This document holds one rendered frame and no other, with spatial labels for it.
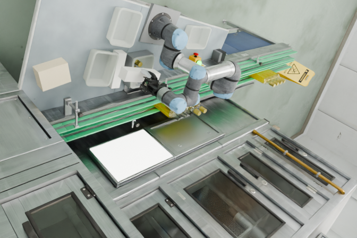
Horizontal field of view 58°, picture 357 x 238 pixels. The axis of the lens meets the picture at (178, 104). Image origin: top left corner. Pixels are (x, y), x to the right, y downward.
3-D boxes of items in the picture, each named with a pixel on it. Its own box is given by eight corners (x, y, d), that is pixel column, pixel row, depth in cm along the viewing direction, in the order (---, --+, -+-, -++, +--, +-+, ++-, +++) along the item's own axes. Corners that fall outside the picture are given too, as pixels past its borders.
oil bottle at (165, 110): (151, 104, 227) (170, 119, 215) (152, 97, 224) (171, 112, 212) (157, 102, 231) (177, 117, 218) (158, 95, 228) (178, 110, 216)
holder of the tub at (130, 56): (122, 90, 219) (128, 95, 215) (125, 52, 205) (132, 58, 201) (142, 84, 230) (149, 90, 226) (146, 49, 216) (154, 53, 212)
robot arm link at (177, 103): (186, 113, 159) (173, 116, 153) (171, 102, 165) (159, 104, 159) (190, 99, 155) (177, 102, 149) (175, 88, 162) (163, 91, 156)
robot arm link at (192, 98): (205, 90, 162) (190, 92, 155) (198, 108, 168) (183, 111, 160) (194, 82, 167) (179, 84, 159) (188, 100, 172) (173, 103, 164)
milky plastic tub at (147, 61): (122, 83, 216) (130, 89, 211) (125, 52, 205) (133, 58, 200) (143, 78, 227) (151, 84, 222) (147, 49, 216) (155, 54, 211)
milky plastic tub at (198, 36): (184, 21, 229) (192, 25, 224) (204, 23, 244) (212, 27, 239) (177, 44, 236) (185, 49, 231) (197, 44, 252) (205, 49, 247)
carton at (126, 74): (121, 66, 168) (127, 70, 165) (154, 69, 186) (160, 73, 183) (118, 76, 170) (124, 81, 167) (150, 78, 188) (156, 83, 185)
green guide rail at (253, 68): (160, 92, 227) (167, 98, 222) (160, 91, 226) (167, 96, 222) (288, 56, 338) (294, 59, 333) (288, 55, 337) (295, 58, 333)
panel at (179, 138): (85, 152, 192) (117, 188, 173) (85, 147, 191) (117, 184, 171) (192, 112, 250) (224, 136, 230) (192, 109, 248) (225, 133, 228)
